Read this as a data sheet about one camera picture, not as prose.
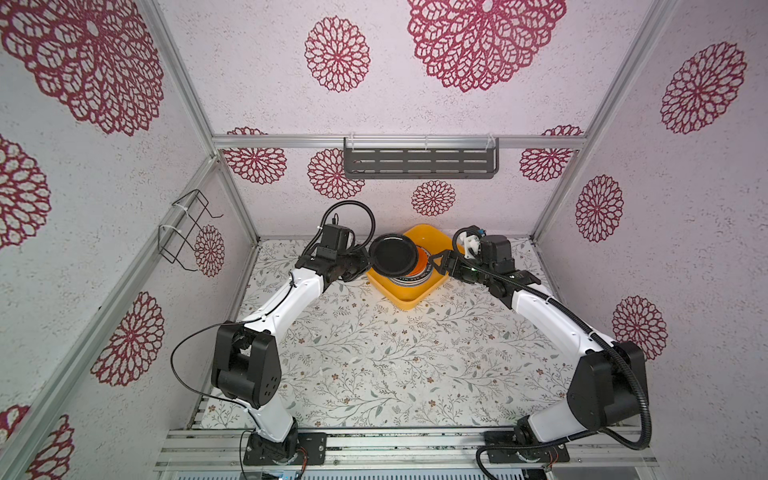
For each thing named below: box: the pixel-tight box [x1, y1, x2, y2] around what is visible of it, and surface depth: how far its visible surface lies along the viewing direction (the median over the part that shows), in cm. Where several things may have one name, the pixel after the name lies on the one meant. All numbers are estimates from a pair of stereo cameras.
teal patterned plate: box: [389, 268, 433, 287], surface depth 105 cm
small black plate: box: [369, 234, 418, 278], surface depth 88 cm
